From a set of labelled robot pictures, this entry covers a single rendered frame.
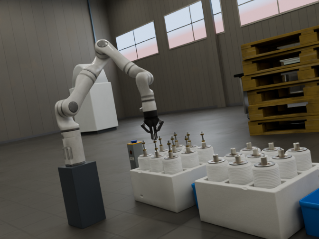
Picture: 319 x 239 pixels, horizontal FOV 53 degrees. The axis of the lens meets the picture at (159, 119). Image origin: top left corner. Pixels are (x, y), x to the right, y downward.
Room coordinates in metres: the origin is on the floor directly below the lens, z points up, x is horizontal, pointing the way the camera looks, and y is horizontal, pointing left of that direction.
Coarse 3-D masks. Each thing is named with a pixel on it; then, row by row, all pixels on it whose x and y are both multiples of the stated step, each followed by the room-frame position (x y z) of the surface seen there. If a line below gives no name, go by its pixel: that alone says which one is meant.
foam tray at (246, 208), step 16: (304, 176) 1.18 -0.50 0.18; (208, 192) 1.30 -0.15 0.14; (224, 192) 1.23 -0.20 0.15; (240, 192) 1.17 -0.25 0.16; (256, 192) 1.11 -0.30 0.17; (272, 192) 1.06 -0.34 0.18; (288, 192) 1.10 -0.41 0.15; (304, 192) 1.17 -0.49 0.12; (208, 208) 1.31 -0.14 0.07; (224, 208) 1.24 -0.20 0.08; (240, 208) 1.17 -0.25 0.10; (256, 208) 1.12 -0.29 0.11; (272, 208) 1.06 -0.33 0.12; (288, 208) 1.09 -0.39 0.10; (224, 224) 1.25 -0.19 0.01; (240, 224) 1.18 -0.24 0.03; (256, 224) 1.13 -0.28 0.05; (272, 224) 1.07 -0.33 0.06; (288, 224) 1.08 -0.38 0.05; (304, 224) 1.15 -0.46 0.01
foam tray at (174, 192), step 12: (192, 168) 1.59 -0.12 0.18; (204, 168) 1.62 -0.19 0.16; (132, 180) 1.80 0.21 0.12; (144, 180) 1.70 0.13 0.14; (156, 180) 1.60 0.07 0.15; (168, 180) 1.52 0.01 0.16; (180, 180) 1.53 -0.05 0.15; (192, 180) 1.57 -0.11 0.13; (144, 192) 1.71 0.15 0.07; (156, 192) 1.62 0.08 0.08; (168, 192) 1.53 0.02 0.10; (180, 192) 1.52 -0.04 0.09; (192, 192) 1.56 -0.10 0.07; (156, 204) 1.63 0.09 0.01; (168, 204) 1.55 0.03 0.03; (180, 204) 1.51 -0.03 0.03; (192, 204) 1.56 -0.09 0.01
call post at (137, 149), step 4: (136, 144) 1.93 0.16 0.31; (140, 144) 1.94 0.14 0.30; (128, 148) 1.96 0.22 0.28; (132, 148) 1.92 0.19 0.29; (136, 148) 1.92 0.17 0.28; (140, 148) 1.94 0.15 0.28; (128, 152) 1.96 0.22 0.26; (132, 152) 1.92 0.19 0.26; (136, 152) 1.92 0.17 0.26; (140, 152) 1.94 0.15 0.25; (132, 156) 1.93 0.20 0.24; (136, 156) 1.92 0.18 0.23; (132, 160) 1.94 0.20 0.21; (136, 160) 1.92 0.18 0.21; (132, 164) 1.94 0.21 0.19; (136, 164) 1.91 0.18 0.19; (132, 168) 1.95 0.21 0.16
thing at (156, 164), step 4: (164, 156) 1.67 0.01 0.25; (152, 160) 1.66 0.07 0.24; (156, 160) 1.65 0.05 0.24; (160, 160) 1.65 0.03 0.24; (152, 164) 1.66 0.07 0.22; (156, 164) 1.65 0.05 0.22; (160, 164) 1.65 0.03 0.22; (152, 168) 1.67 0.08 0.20; (156, 168) 1.65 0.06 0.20; (160, 168) 1.65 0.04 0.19; (156, 172) 1.65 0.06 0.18
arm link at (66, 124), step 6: (60, 102) 1.56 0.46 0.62; (60, 108) 1.55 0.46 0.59; (60, 114) 1.56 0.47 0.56; (60, 120) 1.58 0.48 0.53; (66, 120) 1.60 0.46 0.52; (72, 120) 1.62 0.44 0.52; (60, 126) 1.56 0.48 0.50; (66, 126) 1.55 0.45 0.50; (72, 126) 1.56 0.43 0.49; (78, 126) 1.59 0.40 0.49
